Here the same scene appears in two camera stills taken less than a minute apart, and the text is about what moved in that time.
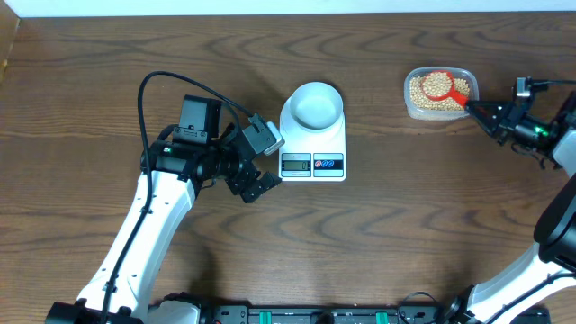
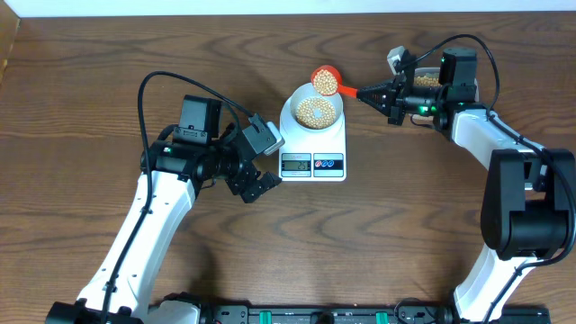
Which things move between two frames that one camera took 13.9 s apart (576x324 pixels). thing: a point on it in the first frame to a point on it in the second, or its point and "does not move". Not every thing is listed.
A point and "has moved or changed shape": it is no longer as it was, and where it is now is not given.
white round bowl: (316, 105) does not move
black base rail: (409, 310) does not move
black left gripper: (239, 183) does not move
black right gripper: (508, 114) to (394, 108)
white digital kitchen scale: (311, 156) does not move
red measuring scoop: (453, 94) has moved or changed shape
